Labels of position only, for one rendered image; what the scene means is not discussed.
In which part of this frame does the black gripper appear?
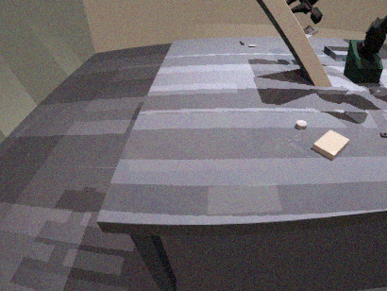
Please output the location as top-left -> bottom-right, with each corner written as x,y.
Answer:
286,0 -> 323,24

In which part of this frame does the small white cylinder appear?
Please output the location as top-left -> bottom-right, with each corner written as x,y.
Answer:
296,120 -> 307,129

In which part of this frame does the beige flat square block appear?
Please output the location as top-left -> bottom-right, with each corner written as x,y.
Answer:
312,130 -> 349,160

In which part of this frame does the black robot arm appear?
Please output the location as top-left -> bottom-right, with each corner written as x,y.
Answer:
357,15 -> 387,59

